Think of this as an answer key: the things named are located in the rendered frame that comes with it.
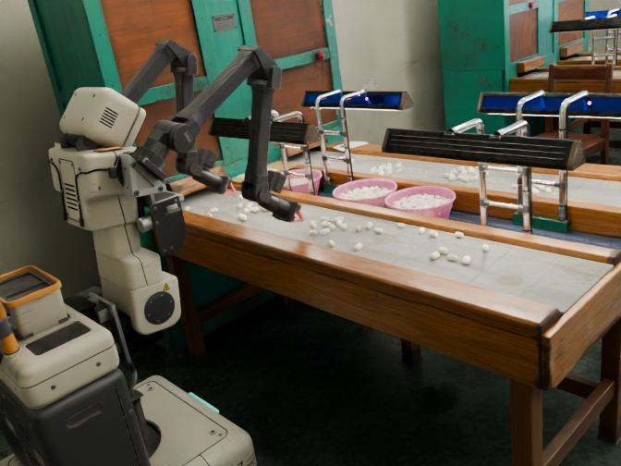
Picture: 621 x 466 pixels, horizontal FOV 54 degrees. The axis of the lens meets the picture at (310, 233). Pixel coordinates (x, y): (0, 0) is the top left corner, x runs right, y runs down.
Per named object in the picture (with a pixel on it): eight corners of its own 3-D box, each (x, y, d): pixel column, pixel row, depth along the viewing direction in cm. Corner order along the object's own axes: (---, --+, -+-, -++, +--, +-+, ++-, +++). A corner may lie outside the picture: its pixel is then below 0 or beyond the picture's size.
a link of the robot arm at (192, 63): (167, 53, 216) (185, 54, 209) (180, 53, 220) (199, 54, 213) (172, 173, 229) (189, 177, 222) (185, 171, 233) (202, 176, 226)
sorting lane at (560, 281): (565, 319, 150) (565, 312, 149) (171, 212, 278) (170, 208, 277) (614, 272, 169) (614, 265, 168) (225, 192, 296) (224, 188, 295)
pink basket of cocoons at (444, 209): (430, 238, 220) (427, 214, 217) (372, 226, 239) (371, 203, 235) (470, 214, 236) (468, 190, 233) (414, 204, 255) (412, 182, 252)
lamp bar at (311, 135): (307, 145, 222) (303, 126, 219) (208, 136, 265) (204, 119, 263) (322, 140, 227) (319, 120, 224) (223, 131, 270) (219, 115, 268)
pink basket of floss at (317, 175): (322, 202, 274) (320, 182, 271) (264, 209, 277) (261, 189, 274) (325, 185, 299) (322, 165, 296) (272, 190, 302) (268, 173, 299)
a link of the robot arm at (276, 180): (239, 192, 200) (258, 198, 195) (252, 160, 201) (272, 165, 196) (261, 205, 209) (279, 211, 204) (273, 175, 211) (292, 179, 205)
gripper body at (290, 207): (281, 201, 215) (267, 192, 210) (301, 204, 208) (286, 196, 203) (274, 218, 214) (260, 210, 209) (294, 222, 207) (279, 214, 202)
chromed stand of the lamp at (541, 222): (567, 233, 207) (568, 101, 191) (512, 224, 221) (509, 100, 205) (591, 214, 219) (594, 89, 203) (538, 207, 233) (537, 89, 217)
